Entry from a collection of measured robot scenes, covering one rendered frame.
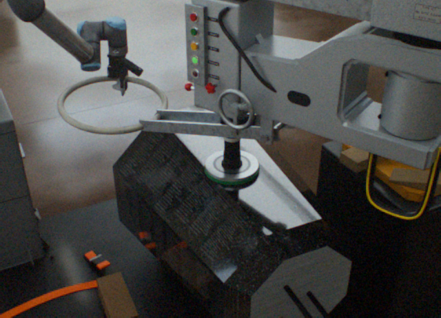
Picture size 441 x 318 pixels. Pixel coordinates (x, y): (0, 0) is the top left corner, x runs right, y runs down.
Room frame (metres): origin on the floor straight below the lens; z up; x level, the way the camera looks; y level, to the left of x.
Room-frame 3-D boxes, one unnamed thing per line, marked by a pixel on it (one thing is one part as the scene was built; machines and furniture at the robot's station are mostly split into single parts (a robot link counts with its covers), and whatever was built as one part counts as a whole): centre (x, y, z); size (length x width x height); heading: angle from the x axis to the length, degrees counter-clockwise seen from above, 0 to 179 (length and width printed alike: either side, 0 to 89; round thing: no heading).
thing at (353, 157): (2.01, -0.60, 0.81); 0.20 x 0.10 x 0.05; 125
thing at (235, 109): (1.71, -0.06, 1.20); 0.15 x 0.10 x 0.15; 54
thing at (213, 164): (1.88, -0.04, 0.84); 0.21 x 0.21 x 0.01
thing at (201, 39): (1.83, 0.09, 1.37); 0.08 x 0.03 x 0.28; 54
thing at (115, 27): (2.48, 0.49, 1.18); 0.10 x 0.09 x 0.12; 98
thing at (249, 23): (1.83, -0.10, 1.32); 0.36 x 0.22 x 0.45; 54
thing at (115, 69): (2.49, 0.50, 1.01); 0.09 x 0.08 x 0.12; 83
